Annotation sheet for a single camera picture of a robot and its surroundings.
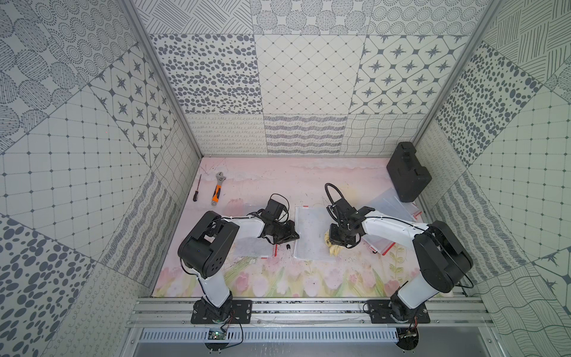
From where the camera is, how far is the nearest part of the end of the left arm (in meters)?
0.78

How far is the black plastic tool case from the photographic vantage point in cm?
92

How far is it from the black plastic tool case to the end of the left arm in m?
0.55
